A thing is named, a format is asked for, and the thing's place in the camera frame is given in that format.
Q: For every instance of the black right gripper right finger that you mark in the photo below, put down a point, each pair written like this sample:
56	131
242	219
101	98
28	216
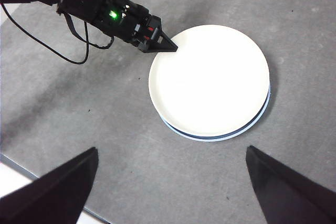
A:
288	197

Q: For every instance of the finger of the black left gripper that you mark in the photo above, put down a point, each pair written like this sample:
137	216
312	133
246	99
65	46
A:
161	44

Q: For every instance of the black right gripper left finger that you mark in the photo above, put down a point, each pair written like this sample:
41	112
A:
52	195

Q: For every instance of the white round plate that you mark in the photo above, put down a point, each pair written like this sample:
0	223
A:
210	82

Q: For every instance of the blue round plate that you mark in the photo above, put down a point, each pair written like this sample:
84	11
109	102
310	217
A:
207	139

